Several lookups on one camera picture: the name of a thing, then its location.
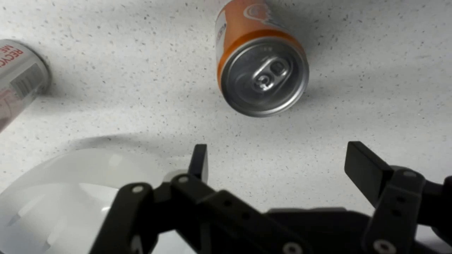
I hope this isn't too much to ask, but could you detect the silver drink can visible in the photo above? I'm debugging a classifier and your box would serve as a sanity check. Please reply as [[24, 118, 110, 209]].
[[0, 39, 52, 135]]

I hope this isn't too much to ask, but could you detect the clear plastic bowl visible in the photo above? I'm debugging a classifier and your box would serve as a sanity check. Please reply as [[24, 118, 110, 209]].
[[0, 136, 191, 254]]

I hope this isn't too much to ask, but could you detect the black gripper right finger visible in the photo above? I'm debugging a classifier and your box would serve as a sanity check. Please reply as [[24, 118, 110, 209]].
[[343, 140, 452, 254]]

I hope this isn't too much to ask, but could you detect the orange drink can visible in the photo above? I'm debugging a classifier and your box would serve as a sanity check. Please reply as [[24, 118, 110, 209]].
[[213, 0, 311, 119]]

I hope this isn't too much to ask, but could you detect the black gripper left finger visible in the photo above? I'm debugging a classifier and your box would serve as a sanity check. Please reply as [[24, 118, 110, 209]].
[[89, 143, 302, 254]]

